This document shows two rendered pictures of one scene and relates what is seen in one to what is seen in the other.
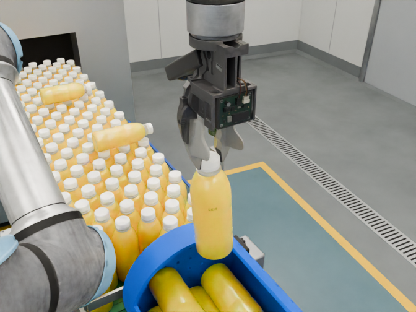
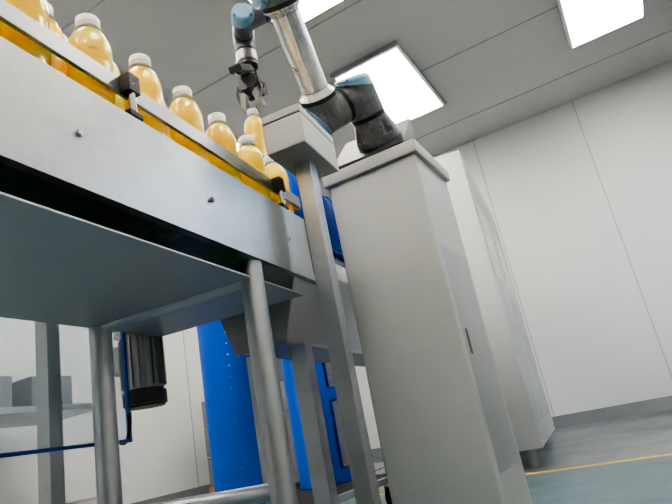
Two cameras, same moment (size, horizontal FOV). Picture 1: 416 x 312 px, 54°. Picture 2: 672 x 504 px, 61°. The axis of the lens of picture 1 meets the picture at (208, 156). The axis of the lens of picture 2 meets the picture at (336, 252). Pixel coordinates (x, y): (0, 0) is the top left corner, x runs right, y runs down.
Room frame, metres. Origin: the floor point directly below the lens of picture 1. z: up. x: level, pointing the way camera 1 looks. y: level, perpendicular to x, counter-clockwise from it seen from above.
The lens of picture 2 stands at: (1.48, 1.41, 0.37)
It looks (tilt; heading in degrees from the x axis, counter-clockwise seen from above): 18 degrees up; 230
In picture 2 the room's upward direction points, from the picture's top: 11 degrees counter-clockwise
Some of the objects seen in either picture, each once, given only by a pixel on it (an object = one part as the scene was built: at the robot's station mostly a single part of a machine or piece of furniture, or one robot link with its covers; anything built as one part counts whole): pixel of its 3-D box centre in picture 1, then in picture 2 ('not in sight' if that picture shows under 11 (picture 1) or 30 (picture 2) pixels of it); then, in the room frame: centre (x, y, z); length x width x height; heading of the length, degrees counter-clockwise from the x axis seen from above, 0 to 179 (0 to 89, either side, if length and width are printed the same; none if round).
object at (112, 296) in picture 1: (161, 275); not in sight; (0.76, 0.12, 0.96); 0.40 x 0.01 x 0.03; 121
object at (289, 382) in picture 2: not in sight; (313, 397); (-0.29, -1.16, 0.59); 0.28 x 0.28 x 0.88
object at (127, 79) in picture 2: not in sight; (130, 97); (1.20, 0.64, 0.94); 0.03 x 0.02 x 0.08; 31
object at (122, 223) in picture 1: (122, 223); not in sight; (0.82, 0.23, 1.09); 0.04 x 0.04 x 0.02
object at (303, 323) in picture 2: not in sight; (378, 326); (-0.21, -0.45, 0.79); 2.17 x 0.29 x 0.34; 31
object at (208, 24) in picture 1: (217, 17); (246, 60); (0.54, -0.01, 1.68); 0.08 x 0.08 x 0.05
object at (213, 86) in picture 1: (218, 78); (251, 79); (0.54, -0.01, 1.60); 0.09 x 0.08 x 0.12; 31
